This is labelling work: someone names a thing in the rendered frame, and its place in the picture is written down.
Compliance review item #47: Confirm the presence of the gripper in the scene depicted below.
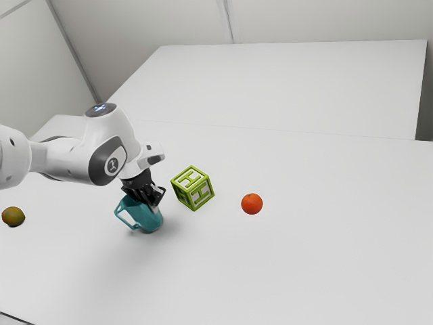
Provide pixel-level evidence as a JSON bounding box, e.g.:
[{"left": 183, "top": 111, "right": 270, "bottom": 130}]
[{"left": 120, "top": 169, "right": 167, "bottom": 213}]

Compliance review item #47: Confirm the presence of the teal faceted mug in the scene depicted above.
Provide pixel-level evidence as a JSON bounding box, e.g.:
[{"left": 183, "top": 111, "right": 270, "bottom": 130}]
[{"left": 114, "top": 194, "right": 164, "bottom": 234}]

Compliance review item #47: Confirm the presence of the green letter block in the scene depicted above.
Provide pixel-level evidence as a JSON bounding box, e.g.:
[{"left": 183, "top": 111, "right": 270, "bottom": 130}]
[{"left": 170, "top": 165, "right": 216, "bottom": 213}]

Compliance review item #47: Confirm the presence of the orange fruit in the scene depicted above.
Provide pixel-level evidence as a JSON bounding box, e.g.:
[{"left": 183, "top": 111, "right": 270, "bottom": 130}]
[{"left": 240, "top": 192, "right": 264, "bottom": 215}]

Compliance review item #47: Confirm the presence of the green-orange mango fruit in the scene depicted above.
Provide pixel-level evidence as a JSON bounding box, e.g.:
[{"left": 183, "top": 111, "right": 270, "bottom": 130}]
[{"left": 1, "top": 206, "right": 26, "bottom": 228}]

